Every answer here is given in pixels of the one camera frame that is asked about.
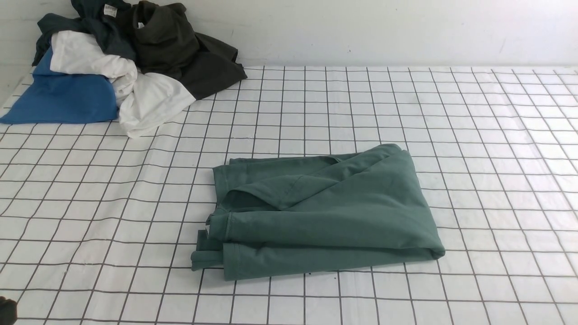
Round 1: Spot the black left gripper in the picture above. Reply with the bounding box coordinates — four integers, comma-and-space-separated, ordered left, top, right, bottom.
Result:
0, 297, 17, 325

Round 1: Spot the green long sleeve shirt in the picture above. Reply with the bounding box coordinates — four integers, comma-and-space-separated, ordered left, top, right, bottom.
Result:
191, 144, 446, 281

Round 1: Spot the blue shirt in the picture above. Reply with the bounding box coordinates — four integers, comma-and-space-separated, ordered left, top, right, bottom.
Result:
0, 49, 118, 124

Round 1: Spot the white shirt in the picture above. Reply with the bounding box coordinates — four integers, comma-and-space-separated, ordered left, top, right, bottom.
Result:
50, 31, 196, 138

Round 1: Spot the dark teal shirt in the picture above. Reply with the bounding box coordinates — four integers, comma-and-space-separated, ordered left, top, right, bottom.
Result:
32, 0, 136, 66

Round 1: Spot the dark olive shirt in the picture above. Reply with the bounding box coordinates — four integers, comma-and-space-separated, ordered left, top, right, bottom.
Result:
116, 0, 247, 100

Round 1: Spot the white grid tablecloth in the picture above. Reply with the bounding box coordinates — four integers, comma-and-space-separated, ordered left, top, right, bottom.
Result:
0, 67, 578, 325

